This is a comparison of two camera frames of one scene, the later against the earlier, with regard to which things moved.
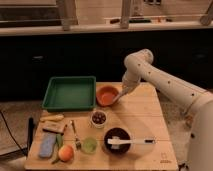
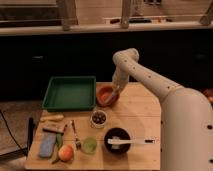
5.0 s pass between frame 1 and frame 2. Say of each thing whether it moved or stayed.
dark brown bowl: stayed
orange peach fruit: stayed
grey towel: moved
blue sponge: stayed
